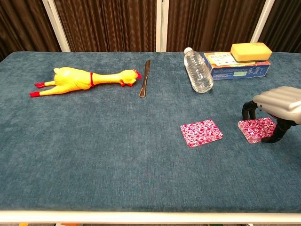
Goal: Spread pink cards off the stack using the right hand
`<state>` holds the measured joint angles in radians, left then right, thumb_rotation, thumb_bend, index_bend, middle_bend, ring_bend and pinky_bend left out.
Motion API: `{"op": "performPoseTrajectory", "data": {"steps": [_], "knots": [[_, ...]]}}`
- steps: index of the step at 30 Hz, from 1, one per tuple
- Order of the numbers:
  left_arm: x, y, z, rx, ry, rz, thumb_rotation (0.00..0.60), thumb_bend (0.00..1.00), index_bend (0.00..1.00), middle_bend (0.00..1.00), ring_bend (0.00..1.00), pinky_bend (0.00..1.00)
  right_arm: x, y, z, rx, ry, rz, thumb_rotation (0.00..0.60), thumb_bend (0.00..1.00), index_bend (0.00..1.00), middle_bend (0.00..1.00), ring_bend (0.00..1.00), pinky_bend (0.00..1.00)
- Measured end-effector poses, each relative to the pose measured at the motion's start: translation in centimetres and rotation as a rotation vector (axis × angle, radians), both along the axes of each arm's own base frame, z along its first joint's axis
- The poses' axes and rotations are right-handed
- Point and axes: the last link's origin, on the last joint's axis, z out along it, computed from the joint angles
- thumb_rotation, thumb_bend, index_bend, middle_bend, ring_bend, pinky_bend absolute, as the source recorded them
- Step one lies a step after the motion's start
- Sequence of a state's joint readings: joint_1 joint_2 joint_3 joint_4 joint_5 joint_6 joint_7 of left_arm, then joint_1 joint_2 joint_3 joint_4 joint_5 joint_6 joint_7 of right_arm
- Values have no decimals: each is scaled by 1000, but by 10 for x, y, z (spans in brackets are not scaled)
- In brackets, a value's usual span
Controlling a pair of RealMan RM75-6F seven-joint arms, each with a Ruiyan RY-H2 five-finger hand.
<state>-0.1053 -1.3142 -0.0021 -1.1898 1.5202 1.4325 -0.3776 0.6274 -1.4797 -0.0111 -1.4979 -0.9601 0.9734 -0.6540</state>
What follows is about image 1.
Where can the steel table knife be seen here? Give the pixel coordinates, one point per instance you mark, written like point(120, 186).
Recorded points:
point(144, 84)

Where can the white upright frame post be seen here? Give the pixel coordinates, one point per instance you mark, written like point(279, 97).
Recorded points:
point(162, 23)

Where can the brown pleated curtain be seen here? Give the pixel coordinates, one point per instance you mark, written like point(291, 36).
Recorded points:
point(105, 23)

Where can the white table frame edge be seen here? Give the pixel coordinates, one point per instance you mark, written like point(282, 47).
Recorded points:
point(141, 217)

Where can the blue velvet table cover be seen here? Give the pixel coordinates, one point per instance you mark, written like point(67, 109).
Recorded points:
point(117, 153)

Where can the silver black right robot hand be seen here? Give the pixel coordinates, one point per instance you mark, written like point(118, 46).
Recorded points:
point(279, 102)

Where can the clear plastic water bottle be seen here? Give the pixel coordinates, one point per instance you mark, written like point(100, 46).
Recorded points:
point(198, 73)

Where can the yellow sponge block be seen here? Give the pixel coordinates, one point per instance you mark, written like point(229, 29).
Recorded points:
point(249, 53)

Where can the white slanted frame post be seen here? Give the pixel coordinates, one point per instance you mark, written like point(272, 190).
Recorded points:
point(263, 21)
point(55, 23)

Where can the blue and orange cardboard box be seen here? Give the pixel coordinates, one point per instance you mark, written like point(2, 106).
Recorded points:
point(235, 73)

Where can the yellow rubber chicken toy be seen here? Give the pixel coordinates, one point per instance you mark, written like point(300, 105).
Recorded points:
point(70, 81)

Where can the pink patterned card deck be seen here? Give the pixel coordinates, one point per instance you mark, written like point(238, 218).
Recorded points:
point(254, 131)

